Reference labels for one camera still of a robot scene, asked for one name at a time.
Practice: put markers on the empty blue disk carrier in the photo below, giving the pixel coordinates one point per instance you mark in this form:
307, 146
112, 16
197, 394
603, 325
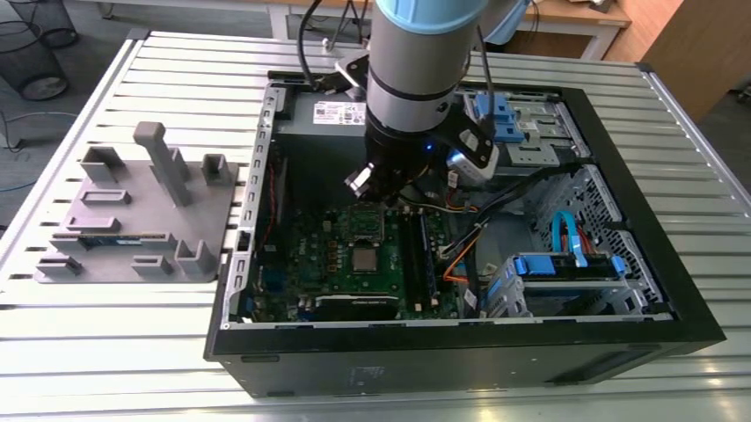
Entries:
505, 110

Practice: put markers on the tall grey metal drive cage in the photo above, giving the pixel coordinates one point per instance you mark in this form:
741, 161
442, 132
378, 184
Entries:
529, 158

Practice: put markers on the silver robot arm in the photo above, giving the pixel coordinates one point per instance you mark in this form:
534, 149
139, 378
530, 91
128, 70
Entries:
411, 66

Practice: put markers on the silver CPU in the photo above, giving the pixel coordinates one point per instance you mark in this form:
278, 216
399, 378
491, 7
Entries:
367, 259

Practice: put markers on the black graphics card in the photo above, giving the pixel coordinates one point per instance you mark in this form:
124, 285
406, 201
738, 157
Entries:
358, 307

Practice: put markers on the hard disk in blue carrier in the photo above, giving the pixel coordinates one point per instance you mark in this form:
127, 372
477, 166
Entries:
534, 266

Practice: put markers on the black PC case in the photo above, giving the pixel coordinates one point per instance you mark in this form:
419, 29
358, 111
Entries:
411, 365

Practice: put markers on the grey power supply unit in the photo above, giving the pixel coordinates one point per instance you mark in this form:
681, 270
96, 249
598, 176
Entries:
305, 114

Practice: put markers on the black RAM slot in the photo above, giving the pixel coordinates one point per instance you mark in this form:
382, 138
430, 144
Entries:
429, 259
411, 259

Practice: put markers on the grey parts rack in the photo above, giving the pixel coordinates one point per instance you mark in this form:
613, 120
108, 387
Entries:
153, 211

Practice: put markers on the green motherboard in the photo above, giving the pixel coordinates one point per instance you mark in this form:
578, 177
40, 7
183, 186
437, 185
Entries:
317, 264

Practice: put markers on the CPU socket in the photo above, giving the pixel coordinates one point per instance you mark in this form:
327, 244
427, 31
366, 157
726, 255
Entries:
386, 261

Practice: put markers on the low grey metal disk bay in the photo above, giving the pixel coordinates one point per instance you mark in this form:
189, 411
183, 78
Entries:
575, 285

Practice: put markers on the white desk frame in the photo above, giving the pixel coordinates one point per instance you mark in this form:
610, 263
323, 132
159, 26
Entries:
279, 26

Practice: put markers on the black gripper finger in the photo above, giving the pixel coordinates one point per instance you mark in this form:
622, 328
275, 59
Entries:
359, 180
402, 193

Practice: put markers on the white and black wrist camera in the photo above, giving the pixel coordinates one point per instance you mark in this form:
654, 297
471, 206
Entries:
473, 149

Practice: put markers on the RAM stick with blue label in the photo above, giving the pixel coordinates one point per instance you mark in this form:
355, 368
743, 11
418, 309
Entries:
108, 240

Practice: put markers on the wooden desk with white frame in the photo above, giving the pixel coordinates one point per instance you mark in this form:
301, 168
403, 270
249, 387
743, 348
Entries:
587, 19

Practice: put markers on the metal locking lever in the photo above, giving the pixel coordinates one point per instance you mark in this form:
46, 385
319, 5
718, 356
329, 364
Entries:
385, 226

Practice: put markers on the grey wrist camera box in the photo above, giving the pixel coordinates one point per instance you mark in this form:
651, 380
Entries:
353, 72

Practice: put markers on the brown wooden cabinet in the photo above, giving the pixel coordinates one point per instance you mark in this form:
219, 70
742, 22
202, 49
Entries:
693, 53

